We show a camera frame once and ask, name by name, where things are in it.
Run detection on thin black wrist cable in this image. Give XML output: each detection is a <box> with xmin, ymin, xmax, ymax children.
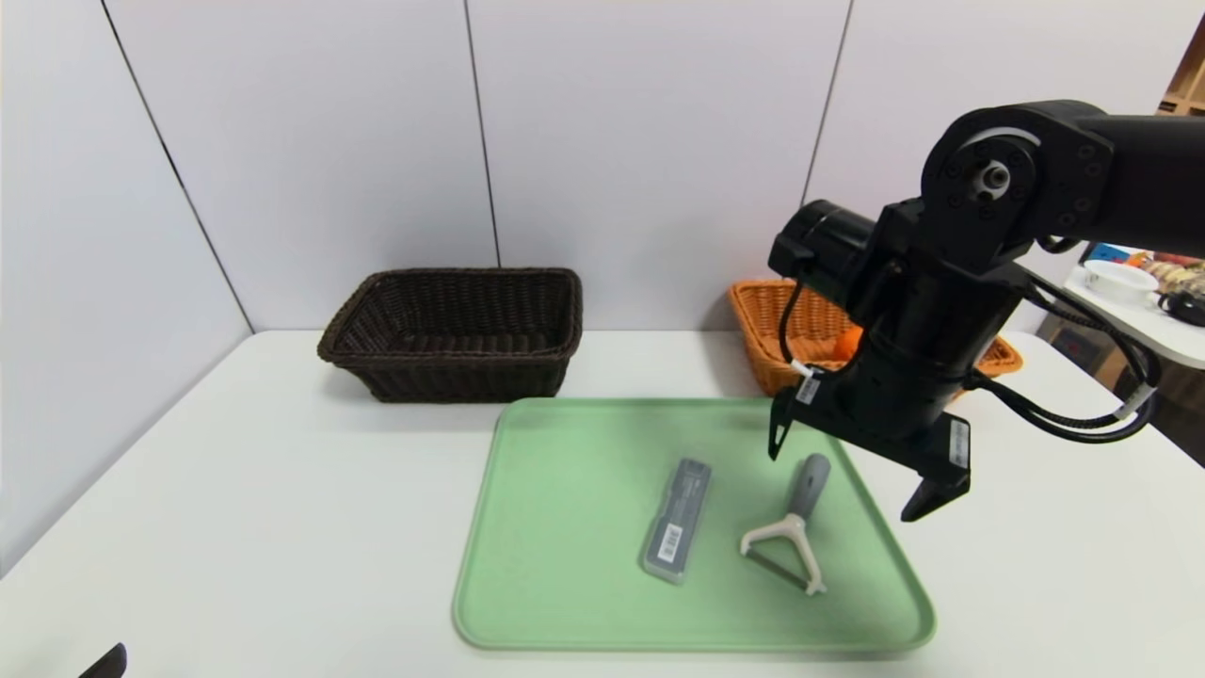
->
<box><xmin>960</xmin><ymin>273</ymin><xmax>1162</xmax><ymax>444</ymax></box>

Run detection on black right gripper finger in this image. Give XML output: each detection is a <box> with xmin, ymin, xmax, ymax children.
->
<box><xmin>767</xmin><ymin>389</ymin><xmax>795</xmax><ymax>461</ymax></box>
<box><xmin>899</xmin><ymin>474</ymin><xmax>971</xmax><ymax>523</ymax></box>

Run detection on white bowl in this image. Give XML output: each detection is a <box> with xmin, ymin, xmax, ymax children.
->
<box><xmin>1083</xmin><ymin>260</ymin><xmax>1160</xmax><ymax>304</ymax></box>

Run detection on white background table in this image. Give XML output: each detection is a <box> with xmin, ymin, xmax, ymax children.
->
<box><xmin>1062</xmin><ymin>264</ymin><xmax>1205</xmax><ymax>370</ymax></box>

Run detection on clear grey plastic case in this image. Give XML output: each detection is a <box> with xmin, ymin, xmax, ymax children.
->
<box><xmin>641</xmin><ymin>457</ymin><xmax>713</xmax><ymax>586</ymax></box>

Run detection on dark brown wicker basket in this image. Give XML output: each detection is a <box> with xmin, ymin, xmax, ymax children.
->
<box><xmin>317</xmin><ymin>267</ymin><xmax>584</xmax><ymax>404</ymax></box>

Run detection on small black object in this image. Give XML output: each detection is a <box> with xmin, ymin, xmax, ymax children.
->
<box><xmin>1157</xmin><ymin>290</ymin><xmax>1205</xmax><ymax>329</ymax></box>

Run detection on dark woven bin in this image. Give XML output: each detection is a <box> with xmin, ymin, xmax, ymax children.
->
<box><xmin>1125</xmin><ymin>348</ymin><xmax>1205</xmax><ymax>392</ymax></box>

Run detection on orange wicker basket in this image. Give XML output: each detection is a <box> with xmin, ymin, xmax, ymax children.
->
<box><xmin>729</xmin><ymin>280</ymin><xmax>1024</xmax><ymax>401</ymax></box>

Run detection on wooden shelf unit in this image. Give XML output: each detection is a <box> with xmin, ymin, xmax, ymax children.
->
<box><xmin>1156</xmin><ymin>19</ymin><xmax>1205</xmax><ymax>116</ymax></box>

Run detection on brown bread pieces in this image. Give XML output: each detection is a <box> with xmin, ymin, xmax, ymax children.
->
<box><xmin>1141</xmin><ymin>261</ymin><xmax>1205</xmax><ymax>295</ymax></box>

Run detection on grey handled white peeler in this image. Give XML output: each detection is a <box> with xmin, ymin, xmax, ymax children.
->
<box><xmin>739</xmin><ymin>453</ymin><xmax>833</xmax><ymax>598</ymax></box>

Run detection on cardboard box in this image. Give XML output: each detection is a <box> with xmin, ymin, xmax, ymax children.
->
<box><xmin>1050</xmin><ymin>323</ymin><xmax>1123</xmax><ymax>379</ymax></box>

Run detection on green plastic tray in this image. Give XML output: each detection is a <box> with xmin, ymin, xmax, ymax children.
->
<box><xmin>452</xmin><ymin>396</ymin><xmax>937</xmax><ymax>653</ymax></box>

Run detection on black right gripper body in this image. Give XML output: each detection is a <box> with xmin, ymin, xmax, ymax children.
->
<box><xmin>771</xmin><ymin>326</ymin><xmax>972</xmax><ymax>491</ymax></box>

